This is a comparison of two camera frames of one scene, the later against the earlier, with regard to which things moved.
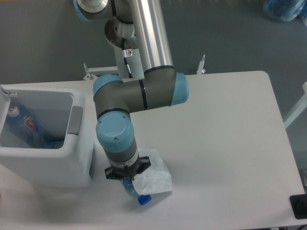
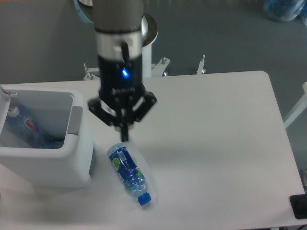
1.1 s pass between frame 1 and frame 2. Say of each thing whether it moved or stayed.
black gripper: moved
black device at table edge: stayed
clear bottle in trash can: stayed
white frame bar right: stayed
